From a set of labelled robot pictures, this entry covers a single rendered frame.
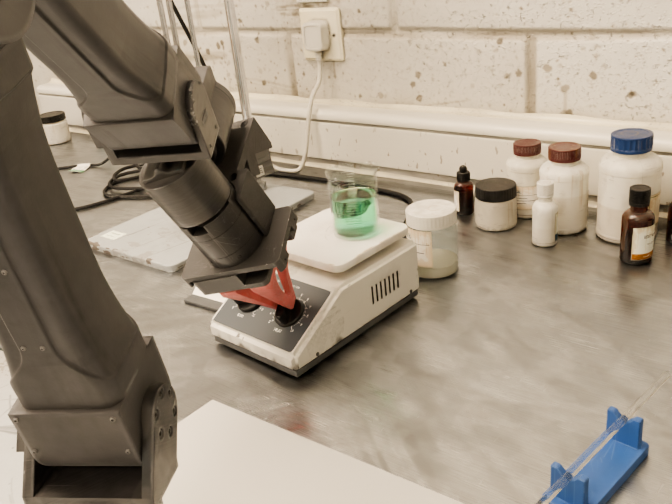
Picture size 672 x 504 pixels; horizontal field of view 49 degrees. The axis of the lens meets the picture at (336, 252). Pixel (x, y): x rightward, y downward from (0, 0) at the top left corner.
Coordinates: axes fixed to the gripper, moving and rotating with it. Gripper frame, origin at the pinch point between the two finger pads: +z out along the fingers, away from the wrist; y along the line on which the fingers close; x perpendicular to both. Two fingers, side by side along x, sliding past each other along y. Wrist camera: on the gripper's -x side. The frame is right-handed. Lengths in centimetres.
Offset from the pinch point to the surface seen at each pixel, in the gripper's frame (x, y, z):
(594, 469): 16.2, -27.1, 4.8
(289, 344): 4.3, -0.8, 1.4
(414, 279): -8.7, -8.7, 10.9
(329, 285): -2.2, -3.8, 1.6
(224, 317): 0.0, 7.9, 1.4
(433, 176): -42, -3, 28
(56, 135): -72, 85, 20
